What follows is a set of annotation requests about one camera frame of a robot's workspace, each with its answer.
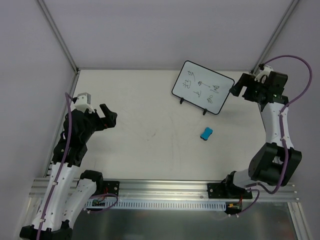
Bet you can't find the small white whiteboard black frame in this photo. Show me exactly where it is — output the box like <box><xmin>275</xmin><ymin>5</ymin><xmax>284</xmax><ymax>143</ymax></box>
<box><xmin>171</xmin><ymin>60</ymin><xmax>235</xmax><ymax>115</ymax></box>

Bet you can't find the blue whiteboard eraser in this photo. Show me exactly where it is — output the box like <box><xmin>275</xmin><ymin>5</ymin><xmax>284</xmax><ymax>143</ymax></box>
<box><xmin>200</xmin><ymin>127</ymin><xmax>214</xmax><ymax>141</ymax></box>

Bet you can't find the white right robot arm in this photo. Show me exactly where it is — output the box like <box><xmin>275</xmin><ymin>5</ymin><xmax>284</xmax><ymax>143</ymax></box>
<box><xmin>221</xmin><ymin>70</ymin><xmax>302</xmax><ymax>199</ymax></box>

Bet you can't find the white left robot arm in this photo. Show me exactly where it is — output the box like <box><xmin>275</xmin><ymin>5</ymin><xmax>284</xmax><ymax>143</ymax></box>
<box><xmin>19</xmin><ymin>103</ymin><xmax>118</xmax><ymax>240</ymax></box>

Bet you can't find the right aluminium frame post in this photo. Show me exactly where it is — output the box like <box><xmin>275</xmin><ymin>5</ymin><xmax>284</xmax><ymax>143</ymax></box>
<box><xmin>249</xmin><ymin>0</ymin><xmax>300</xmax><ymax>74</ymax></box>

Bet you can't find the aluminium frame post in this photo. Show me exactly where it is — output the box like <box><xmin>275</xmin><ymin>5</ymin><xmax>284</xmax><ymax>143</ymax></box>
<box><xmin>36</xmin><ymin>0</ymin><xmax>80</xmax><ymax>75</ymax></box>
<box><xmin>249</xmin><ymin>0</ymin><xmax>300</xmax><ymax>74</ymax></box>

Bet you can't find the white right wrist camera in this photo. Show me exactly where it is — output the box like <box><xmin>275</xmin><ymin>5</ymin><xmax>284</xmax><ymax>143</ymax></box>
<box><xmin>254</xmin><ymin>65</ymin><xmax>273</xmax><ymax>83</ymax></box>

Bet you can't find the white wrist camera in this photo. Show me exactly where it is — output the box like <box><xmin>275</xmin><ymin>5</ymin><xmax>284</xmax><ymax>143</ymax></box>
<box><xmin>74</xmin><ymin>92</ymin><xmax>95</xmax><ymax>113</ymax></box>
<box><xmin>254</xmin><ymin>65</ymin><xmax>273</xmax><ymax>83</ymax></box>

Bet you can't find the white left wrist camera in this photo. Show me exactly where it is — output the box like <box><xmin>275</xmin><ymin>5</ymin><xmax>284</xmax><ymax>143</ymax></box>
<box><xmin>74</xmin><ymin>92</ymin><xmax>95</xmax><ymax>113</ymax></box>

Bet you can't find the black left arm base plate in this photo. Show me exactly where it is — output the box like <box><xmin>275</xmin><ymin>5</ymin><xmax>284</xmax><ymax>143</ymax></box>
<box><xmin>102</xmin><ymin>180</ymin><xmax>120</xmax><ymax>196</ymax></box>

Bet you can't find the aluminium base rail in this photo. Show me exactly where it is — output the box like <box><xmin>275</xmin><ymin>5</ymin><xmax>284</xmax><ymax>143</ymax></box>
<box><xmin>29</xmin><ymin>176</ymin><xmax>300</xmax><ymax>201</ymax></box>

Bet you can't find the white slotted cable duct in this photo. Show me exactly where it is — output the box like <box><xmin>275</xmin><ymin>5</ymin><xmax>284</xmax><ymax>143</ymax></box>
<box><xmin>82</xmin><ymin>198</ymin><xmax>228</xmax><ymax>211</ymax></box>

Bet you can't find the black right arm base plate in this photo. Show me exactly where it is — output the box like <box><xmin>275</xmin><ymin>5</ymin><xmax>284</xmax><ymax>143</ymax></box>
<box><xmin>207</xmin><ymin>182</ymin><xmax>253</xmax><ymax>200</ymax></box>

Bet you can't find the left aluminium frame post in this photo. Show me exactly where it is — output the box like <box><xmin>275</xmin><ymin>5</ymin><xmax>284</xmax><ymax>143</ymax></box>
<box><xmin>36</xmin><ymin>0</ymin><xmax>80</xmax><ymax>75</ymax></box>

